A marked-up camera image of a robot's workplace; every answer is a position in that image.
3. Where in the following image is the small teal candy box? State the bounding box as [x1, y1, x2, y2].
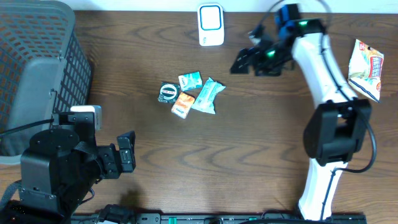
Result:
[178, 72, 203, 91]

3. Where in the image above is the teal white snack packet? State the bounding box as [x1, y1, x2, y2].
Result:
[192, 78, 226, 114]

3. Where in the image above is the small orange candy box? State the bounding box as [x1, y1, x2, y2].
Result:
[171, 92, 195, 119]

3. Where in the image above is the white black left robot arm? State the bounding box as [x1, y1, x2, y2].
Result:
[1, 112, 136, 223]

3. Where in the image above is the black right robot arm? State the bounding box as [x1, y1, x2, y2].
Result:
[230, 4, 377, 222]

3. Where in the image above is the white barcode scanner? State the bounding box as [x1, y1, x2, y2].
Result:
[197, 3, 224, 47]

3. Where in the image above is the dark grey plastic basket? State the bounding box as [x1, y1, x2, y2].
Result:
[0, 0, 93, 165]

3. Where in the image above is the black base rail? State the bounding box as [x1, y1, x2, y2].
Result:
[71, 212, 368, 224]

